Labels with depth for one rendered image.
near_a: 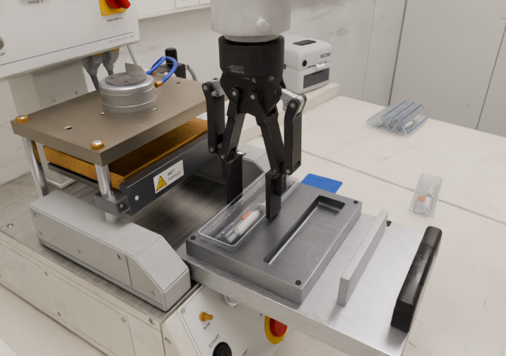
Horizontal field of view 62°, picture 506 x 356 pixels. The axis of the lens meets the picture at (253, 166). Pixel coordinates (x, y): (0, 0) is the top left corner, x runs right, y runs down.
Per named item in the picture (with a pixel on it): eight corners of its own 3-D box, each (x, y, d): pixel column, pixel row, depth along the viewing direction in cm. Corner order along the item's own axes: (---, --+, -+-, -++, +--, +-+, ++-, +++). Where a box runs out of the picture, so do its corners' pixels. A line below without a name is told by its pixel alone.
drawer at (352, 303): (173, 275, 57) (167, 229, 53) (257, 197, 73) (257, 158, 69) (393, 383, 43) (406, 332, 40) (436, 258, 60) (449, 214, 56)
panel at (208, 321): (231, 421, 57) (175, 311, 53) (321, 284, 80) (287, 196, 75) (242, 425, 56) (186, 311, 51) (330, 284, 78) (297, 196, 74)
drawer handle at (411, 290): (389, 325, 45) (395, 299, 43) (422, 247, 56) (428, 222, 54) (408, 333, 44) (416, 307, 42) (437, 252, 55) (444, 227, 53)
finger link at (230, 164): (230, 163, 56) (225, 162, 56) (230, 206, 59) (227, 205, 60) (242, 154, 58) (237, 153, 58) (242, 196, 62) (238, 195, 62)
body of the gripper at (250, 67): (200, 38, 47) (206, 116, 51) (267, 47, 43) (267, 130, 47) (238, 25, 52) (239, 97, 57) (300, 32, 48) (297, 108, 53)
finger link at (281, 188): (278, 156, 54) (300, 161, 52) (278, 189, 56) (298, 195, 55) (272, 160, 53) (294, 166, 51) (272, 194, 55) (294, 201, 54)
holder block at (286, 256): (186, 254, 55) (184, 238, 54) (263, 184, 70) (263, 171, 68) (300, 305, 47) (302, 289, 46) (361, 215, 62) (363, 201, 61)
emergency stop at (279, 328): (271, 341, 67) (262, 321, 66) (283, 324, 70) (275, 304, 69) (279, 342, 66) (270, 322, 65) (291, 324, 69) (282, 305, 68)
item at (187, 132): (48, 168, 64) (32, 111, 60) (150, 120, 81) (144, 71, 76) (129, 202, 56) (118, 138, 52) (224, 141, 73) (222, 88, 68)
